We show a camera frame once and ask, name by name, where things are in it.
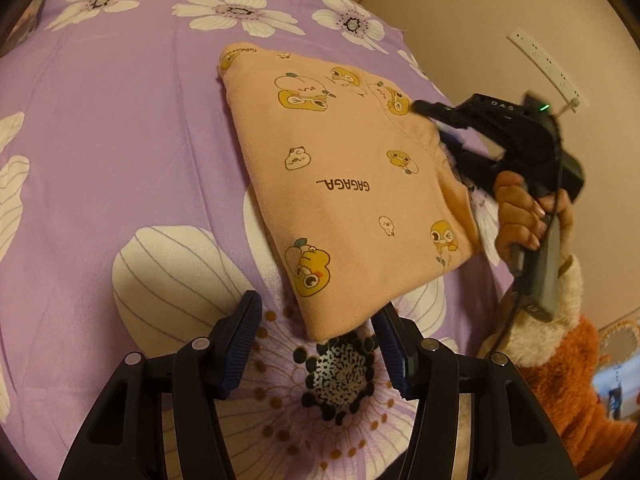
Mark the orange duck print garment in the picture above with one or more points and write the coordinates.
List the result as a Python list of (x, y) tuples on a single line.
[(356, 192)]

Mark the purple floral bed sheet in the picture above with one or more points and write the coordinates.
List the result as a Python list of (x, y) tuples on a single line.
[(128, 223)]

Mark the orange fleece sleeve forearm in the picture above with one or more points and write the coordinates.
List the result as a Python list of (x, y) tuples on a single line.
[(558, 360)]

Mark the white power strip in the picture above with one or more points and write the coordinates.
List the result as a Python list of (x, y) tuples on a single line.
[(551, 69)]

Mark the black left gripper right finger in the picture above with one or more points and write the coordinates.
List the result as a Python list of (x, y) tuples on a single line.
[(475, 418)]

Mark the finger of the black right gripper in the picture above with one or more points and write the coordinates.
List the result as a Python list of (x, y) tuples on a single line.
[(437, 111), (480, 169)]

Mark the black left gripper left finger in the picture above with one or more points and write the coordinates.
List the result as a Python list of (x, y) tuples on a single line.
[(123, 435)]

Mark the right hand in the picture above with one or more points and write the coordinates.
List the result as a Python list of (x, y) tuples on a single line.
[(520, 218)]

